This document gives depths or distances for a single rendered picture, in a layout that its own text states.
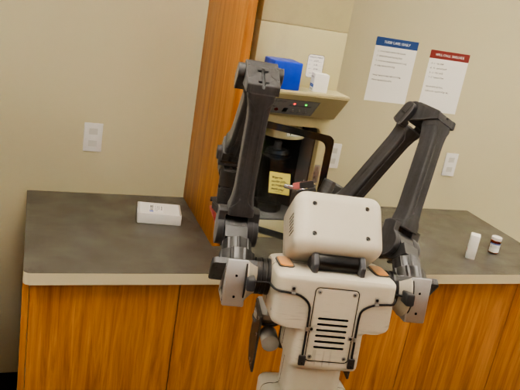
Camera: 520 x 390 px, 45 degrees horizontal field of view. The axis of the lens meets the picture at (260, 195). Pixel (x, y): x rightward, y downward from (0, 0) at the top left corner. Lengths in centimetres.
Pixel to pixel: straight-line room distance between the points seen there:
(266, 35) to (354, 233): 93
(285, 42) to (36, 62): 92
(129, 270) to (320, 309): 74
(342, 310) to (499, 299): 131
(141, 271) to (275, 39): 87
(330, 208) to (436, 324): 120
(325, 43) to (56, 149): 110
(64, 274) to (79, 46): 92
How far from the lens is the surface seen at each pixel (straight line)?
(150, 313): 205
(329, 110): 220
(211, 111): 229
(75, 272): 192
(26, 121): 251
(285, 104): 212
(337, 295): 141
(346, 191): 183
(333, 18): 222
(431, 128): 172
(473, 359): 275
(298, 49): 218
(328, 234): 140
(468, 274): 246
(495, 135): 327
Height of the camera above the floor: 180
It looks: 18 degrees down
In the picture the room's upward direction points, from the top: 10 degrees clockwise
